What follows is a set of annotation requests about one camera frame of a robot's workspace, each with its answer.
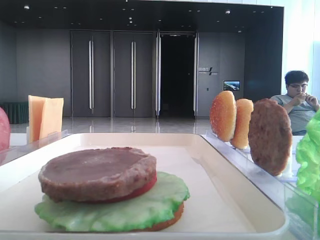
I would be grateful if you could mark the cream plastic tray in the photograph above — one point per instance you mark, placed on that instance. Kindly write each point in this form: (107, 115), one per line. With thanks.
(223, 205)

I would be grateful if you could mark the red tomato slice on stack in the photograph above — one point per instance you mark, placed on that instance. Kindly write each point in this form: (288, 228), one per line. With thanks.
(138, 192)

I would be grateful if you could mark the dark double door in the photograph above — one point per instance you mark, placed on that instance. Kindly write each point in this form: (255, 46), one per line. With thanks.
(91, 73)
(133, 74)

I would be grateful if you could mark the seated man with glasses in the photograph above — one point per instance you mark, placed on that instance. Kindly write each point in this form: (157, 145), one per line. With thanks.
(300, 106)

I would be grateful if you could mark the red tomato slice in rack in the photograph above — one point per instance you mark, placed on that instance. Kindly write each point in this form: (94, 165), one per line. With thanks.
(5, 130)

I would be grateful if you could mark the dark double door left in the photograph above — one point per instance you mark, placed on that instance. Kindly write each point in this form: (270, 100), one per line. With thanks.
(91, 73)

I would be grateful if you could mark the bottom bun slice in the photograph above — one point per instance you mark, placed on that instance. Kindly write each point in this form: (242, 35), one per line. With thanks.
(163, 225)

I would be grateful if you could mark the dark double door middle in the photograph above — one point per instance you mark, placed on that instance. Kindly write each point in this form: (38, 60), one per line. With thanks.
(133, 74)

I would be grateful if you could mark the clear acrylic rack right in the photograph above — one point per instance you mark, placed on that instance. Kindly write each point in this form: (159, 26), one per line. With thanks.
(302, 209)

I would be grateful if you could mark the green draped table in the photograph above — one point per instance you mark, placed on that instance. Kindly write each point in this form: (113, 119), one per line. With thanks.
(17, 112)

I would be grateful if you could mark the round bun top in rack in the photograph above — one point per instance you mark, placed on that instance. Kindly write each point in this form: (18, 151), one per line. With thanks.
(223, 115)

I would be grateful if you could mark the orange cheese slice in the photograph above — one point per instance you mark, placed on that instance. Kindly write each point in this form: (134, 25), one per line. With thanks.
(35, 109)

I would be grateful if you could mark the small wall screen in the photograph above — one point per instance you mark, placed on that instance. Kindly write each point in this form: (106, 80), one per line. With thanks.
(231, 85)

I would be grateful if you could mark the clear acrylic rack left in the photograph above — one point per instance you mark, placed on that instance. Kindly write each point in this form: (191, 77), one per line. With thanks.
(15, 152)

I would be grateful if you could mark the clear acrylic rack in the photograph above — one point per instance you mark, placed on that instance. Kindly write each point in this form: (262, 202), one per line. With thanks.
(302, 209)
(15, 152)

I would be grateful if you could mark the brown meat patty in rack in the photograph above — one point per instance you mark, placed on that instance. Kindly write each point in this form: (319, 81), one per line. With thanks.
(270, 136)

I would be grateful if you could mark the yellow cheese slice in rack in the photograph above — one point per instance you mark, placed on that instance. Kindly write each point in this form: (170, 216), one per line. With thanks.
(52, 113)

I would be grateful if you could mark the green lettuce leaf on stack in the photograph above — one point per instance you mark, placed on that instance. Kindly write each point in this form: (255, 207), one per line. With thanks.
(156, 206)

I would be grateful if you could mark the green lettuce in rack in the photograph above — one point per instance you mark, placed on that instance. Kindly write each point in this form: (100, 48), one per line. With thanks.
(308, 156)

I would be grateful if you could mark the brown meat patty on stack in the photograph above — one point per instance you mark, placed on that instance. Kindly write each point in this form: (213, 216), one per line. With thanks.
(96, 174)

